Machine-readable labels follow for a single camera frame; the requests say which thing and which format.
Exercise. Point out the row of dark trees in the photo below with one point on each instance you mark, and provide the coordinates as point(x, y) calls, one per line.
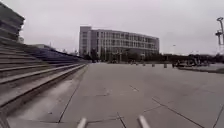
point(95, 55)

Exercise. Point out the pale long many-windowed building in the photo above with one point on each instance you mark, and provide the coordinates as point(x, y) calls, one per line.
point(116, 43)

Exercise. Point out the grey concrete slab plaza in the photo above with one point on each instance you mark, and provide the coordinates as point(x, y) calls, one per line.
point(133, 83)

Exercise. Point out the row of short bollards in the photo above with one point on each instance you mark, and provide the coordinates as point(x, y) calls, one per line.
point(165, 65)

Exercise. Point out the robot's own part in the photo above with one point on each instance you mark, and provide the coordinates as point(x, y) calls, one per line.
point(143, 122)
point(82, 122)

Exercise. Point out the low flat building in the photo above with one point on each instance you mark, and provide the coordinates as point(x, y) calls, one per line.
point(43, 46)

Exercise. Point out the wide concrete stairs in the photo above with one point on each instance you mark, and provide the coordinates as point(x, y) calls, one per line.
point(20, 73)

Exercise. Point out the grey banded multi-storey building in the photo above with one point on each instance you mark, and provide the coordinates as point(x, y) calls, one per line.
point(10, 23)

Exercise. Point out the tall light mast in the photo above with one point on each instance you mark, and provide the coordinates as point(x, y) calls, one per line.
point(220, 31)

